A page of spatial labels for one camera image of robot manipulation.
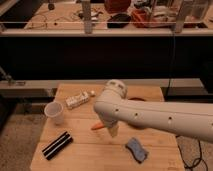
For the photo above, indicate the white tube with cap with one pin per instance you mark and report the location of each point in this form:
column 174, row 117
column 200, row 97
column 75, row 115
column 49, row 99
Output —
column 79, row 99

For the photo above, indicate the grey metal post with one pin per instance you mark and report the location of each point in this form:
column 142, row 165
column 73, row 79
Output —
column 182, row 14
column 86, row 7

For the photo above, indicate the grey metal post right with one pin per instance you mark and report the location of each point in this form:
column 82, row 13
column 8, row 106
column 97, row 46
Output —
column 182, row 14

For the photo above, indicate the translucent plastic cup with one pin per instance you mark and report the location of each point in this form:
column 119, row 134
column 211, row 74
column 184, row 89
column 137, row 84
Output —
column 54, row 111

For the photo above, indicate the red container top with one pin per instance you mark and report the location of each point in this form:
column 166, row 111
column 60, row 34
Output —
column 115, row 6

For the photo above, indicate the red box on bench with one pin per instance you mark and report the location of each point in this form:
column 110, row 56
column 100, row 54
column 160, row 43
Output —
column 140, row 19

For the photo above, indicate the blue grey sponge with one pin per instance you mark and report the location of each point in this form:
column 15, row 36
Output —
column 136, row 149

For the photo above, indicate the black striped eraser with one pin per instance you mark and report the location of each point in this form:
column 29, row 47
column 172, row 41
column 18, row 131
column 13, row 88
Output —
column 57, row 145

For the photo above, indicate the black bowl on bench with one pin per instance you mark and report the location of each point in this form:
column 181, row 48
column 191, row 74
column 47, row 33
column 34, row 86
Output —
column 119, row 20

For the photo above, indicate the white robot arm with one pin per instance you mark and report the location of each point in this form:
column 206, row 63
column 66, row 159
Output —
column 193, row 120

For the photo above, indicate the orange toy carrot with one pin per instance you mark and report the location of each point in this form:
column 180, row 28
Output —
column 97, row 126

